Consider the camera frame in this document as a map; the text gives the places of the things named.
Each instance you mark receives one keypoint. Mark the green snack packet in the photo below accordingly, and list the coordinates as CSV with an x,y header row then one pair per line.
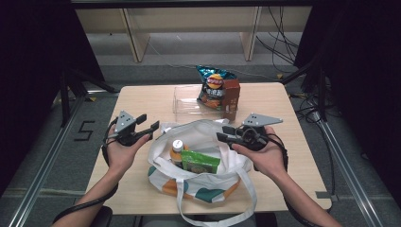
x,y
198,162

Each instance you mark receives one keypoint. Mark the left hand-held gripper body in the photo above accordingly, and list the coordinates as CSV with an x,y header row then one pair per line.
x,y
125,124

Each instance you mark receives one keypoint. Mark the aluminium floor rail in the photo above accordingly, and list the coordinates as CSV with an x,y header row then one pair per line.
x,y
353,183
41,176

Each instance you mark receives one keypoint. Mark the blue chip bag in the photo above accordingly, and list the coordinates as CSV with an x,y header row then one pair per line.
x,y
211,94

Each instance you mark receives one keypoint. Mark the beige desk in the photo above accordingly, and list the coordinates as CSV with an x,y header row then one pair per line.
x,y
189,19

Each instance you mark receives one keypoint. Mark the grey tape strip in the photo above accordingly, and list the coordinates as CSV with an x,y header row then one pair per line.
x,y
326,195

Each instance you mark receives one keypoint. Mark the black curtain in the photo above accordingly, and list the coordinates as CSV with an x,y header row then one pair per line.
x,y
362,78
31,78

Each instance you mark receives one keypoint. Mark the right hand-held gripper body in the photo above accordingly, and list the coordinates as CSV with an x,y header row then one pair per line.
x,y
258,120

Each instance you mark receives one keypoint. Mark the clear plastic tray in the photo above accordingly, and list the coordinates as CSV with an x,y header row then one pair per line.
x,y
186,105

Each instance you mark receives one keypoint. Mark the brown drink carton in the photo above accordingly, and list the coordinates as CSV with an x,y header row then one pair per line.
x,y
231,94

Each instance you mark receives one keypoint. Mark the orange juice bottle white cap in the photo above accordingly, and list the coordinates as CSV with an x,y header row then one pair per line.
x,y
177,146

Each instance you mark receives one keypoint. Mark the person's left hand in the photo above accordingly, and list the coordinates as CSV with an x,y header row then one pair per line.
x,y
121,157

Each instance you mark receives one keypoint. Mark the white tote bag coloured dots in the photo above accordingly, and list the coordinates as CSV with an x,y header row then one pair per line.
x,y
201,186

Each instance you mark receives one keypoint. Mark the black metal stand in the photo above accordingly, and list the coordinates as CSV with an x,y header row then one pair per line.
x,y
64,94
321,94

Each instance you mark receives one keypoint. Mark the person's right hand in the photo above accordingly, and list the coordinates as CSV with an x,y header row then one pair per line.
x,y
269,159

